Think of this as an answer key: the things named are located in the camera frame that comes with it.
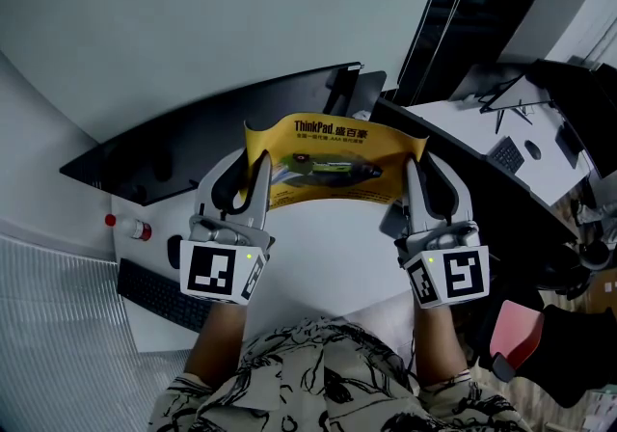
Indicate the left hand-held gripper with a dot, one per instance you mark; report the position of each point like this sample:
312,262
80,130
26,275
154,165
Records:
212,271

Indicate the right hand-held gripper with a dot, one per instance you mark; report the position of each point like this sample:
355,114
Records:
458,276

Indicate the yellow printed mouse pad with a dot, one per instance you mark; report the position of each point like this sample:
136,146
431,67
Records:
337,145

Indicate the person's left forearm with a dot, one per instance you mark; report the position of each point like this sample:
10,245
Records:
219,343

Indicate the person's right forearm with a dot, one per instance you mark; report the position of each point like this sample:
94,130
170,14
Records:
438,348

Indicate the black desk partition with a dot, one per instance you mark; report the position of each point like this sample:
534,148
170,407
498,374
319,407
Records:
482,189

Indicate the white desk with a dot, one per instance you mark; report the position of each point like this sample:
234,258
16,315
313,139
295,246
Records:
328,256
463,126

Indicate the black computer mouse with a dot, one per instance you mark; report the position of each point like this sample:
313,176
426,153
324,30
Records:
532,149
173,251

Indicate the wide black monitor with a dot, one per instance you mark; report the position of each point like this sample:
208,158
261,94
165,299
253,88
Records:
193,131

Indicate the small black keyboard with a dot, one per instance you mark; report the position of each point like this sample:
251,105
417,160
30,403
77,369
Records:
506,155

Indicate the clear bottle with red cap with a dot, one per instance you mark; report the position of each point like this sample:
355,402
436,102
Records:
130,226

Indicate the black monitor stand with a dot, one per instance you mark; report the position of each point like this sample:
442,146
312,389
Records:
366,92

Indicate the grey laptop stand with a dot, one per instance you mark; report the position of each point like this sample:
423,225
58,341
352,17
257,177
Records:
516,92

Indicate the dark glass door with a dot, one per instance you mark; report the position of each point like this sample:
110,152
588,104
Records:
472,6

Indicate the black office chair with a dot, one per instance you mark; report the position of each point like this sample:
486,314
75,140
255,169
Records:
573,353

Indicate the person's patterned shirt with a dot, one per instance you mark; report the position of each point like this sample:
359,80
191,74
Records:
328,382

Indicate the white ribbed panel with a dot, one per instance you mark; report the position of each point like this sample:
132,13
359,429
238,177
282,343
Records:
58,324

